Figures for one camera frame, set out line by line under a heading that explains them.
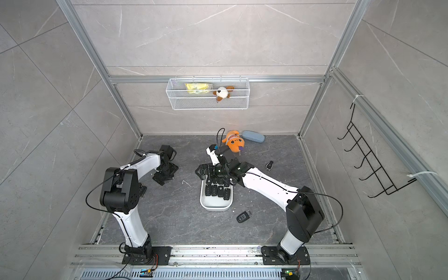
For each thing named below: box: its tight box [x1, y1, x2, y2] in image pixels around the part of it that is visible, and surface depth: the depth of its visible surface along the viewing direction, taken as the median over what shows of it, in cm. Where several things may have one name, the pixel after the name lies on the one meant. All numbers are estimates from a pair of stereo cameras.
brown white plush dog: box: [212, 85, 235, 102], surface depth 87 cm
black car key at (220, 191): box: [217, 185, 224, 198], surface depth 94 cm
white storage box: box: [199, 179, 234, 212], surface depth 91 cm
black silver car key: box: [236, 209, 252, 224], surface depth 85 cm
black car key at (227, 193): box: [223, 188, 231, 201], surface depth 92 cm
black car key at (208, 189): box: [204, 184, 212, 196], surface depth 94 cm
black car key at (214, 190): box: [211, 184, 218, 197], surface depth 93 cm
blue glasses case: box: [241, 130, 266, 143], surface depth 119 cm
